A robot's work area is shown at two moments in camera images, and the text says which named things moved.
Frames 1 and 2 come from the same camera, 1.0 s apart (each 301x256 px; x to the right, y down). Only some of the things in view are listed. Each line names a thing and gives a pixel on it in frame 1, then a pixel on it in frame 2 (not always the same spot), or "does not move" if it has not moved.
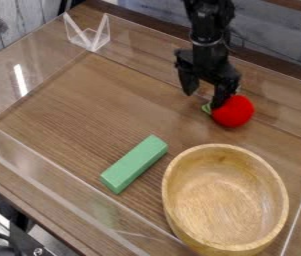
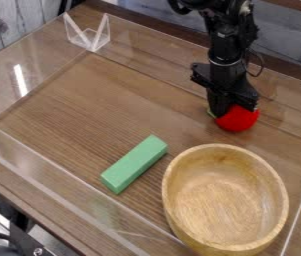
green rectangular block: (133, 165) does not move
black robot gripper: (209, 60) to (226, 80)
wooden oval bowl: (224, 198) does not move
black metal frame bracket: (23, 245) does not move
